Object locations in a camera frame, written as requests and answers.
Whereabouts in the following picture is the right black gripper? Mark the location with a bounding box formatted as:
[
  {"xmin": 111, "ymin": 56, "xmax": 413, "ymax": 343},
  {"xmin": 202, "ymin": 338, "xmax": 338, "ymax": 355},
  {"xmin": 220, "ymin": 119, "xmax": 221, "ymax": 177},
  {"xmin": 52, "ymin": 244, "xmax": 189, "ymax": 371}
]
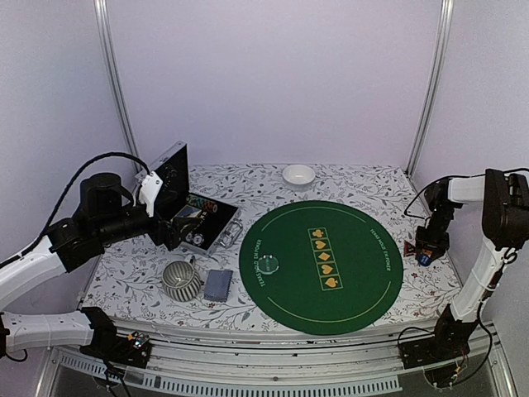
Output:
[{"xmin": 417, "ymin": 207, "xmax": 455, "ymax": 261}]

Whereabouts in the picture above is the blue small blind button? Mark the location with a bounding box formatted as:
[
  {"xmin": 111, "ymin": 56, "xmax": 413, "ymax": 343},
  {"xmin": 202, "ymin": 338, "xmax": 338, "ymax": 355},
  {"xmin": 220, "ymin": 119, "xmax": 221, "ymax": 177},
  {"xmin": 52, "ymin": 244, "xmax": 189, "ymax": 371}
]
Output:
[{"xmin": 416, "ymin": 254, "xmax": 431, "ymax": 267}]

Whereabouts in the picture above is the clear acrylic dealer button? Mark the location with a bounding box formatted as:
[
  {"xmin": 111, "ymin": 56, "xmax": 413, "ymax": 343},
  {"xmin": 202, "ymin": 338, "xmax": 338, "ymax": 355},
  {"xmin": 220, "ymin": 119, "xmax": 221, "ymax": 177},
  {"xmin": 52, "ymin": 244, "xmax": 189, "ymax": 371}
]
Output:
[{"xmin": 258, "ymin": 255, "xmax": 279, "ymax": 275}]

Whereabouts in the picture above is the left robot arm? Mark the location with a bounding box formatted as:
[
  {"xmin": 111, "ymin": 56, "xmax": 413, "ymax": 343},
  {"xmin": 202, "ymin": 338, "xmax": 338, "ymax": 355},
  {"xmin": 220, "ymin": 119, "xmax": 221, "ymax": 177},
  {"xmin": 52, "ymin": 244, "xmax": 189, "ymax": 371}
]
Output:
[{"xmin": 1, "ymin": 148, "xmax": 198, "ymax": 361}]

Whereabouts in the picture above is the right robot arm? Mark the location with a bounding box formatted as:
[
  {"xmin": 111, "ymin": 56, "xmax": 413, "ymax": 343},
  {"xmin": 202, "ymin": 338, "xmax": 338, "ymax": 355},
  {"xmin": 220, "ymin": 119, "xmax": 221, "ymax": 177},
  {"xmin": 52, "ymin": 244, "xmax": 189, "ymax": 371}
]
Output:
[{"xmin": 414, "ymin": 168, "xmax": 528, "ymax": 361}]

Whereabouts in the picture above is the card deck in case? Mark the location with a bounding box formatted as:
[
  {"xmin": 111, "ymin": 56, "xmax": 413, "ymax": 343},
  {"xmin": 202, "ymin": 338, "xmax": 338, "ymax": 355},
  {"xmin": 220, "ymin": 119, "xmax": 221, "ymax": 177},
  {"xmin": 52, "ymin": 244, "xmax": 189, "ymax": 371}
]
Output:
[{"xmin": 173, "ymin": 205, "xmax": 208, "ymax": 227}]

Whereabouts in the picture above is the poker chips front row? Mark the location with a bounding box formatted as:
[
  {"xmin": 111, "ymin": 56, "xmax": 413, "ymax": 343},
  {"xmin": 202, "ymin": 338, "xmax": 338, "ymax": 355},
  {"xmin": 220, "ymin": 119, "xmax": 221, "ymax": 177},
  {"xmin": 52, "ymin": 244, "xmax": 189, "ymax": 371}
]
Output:
[{"xmin": 185, "ymin": 232, "xmax": 205, "ymax": 246}]

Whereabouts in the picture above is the poker chips row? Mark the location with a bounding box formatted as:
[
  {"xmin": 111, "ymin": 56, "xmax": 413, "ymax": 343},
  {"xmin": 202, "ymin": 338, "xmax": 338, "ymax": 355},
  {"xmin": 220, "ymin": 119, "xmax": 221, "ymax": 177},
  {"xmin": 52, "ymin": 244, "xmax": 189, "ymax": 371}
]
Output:
[
  {"xmin": 185, "ymin": 232, "xmax": 205, "ymax": 246},
  {"xmin": 186, "ymin": 194, "xmax": 218, "ymax": 213}
]

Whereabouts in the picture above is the aluminium poker chip case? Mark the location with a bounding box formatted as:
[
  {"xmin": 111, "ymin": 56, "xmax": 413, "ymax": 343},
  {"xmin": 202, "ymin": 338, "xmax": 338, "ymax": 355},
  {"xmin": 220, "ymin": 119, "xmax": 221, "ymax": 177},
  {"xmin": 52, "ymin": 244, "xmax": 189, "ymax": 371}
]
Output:
[{"xmin": 150, "ymin": 141, "xmax": 243, "ymax": 256}]

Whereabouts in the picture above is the poker chips back row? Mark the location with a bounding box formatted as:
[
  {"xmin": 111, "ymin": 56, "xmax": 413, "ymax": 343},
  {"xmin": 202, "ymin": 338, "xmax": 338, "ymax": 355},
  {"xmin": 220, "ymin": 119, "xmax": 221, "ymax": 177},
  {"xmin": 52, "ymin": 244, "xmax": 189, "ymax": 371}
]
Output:
[{"xmin": 186, "ymin": 194, "xmax": 218, "ymax": 213}]

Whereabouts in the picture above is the red black triangle button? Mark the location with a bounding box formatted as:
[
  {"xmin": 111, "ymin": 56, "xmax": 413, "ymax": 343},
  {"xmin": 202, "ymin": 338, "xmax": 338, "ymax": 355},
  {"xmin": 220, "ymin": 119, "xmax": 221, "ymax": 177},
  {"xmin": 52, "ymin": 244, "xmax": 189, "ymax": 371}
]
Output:
[{"xmin": 403, "ymin": 241, "xmax": 417, "ymax": 257}]

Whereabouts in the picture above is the striped ceramic mug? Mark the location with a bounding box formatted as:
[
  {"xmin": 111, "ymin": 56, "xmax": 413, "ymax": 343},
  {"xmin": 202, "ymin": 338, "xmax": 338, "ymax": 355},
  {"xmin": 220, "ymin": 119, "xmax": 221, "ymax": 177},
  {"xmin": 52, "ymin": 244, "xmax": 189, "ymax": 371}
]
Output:
[{"xmin": 162, "ymin": 256, "xmax": 202, "ymax": 302}]

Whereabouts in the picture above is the blue playing card deck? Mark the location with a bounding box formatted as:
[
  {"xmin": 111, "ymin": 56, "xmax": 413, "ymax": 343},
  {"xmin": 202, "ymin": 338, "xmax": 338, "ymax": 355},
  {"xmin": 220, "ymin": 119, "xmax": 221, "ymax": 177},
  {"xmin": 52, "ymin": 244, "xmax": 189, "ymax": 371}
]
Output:
[{"xmin": 204, "ymin": 270, "xmax": 233, "ymax": 302}]

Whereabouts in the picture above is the round green poker mat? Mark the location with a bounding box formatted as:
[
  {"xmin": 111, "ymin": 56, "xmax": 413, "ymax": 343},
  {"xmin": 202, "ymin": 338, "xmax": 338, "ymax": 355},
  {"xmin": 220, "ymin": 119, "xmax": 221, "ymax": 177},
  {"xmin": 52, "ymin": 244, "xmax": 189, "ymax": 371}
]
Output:
[{"xmin": 239, "ymin": 200, "xmax": 403, "ymax": 336}]

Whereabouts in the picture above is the white ceramic bowl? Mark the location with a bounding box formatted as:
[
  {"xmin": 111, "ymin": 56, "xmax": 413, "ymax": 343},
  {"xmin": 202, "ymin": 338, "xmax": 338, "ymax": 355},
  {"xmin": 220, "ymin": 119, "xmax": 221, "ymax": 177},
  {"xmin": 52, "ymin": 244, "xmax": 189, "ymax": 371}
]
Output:
[{"xmin": 282, "ymin": 165, "xmax": 316, "ymax": 186}]

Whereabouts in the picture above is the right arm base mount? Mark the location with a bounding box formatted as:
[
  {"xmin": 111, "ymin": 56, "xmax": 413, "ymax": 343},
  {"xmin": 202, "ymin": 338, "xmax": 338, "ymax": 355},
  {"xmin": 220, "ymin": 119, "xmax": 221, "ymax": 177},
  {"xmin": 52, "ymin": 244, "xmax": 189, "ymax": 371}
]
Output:
[{"xmin": 397, "ymin": 334, "xmax": 470, "ymax": 369}]

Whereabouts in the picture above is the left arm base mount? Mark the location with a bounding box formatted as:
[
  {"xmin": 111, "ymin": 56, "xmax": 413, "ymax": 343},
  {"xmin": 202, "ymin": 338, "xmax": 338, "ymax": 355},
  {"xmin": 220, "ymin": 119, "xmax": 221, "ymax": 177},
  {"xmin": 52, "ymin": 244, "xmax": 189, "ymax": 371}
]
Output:
[{"xmin": 79, "ymin": 331, "xmax": 152, "ymax": 369}]

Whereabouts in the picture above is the right aluminium frame post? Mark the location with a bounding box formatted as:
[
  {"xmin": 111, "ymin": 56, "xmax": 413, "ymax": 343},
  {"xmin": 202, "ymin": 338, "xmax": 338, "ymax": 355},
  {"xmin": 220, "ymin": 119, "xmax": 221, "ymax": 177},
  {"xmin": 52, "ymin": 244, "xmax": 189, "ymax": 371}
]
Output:
[{"xmin": 405, "ymin": 0, "xmax": 455, "ymax": 178}]

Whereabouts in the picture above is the aluminium frame post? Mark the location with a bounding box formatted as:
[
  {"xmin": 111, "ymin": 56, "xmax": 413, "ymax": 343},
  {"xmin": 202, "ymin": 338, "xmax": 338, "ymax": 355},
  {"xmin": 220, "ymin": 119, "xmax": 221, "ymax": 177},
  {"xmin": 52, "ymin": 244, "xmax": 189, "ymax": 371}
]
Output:
[
  {"xmin": 405, "ymin": 0, "xmax": 455, "ymax": 178},
  {"xmin": 93, "ymin": 0, "xmax": 140, "ymax": 157}
]

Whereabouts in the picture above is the left aluminium frame post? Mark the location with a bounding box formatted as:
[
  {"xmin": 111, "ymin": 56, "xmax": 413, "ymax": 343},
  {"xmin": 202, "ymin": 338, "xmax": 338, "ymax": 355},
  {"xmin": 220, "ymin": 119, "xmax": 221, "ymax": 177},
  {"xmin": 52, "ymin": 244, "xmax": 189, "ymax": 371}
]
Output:
[{"xmin": 93, "ymin": 0, "xmax": 140, "ymax": 157}]

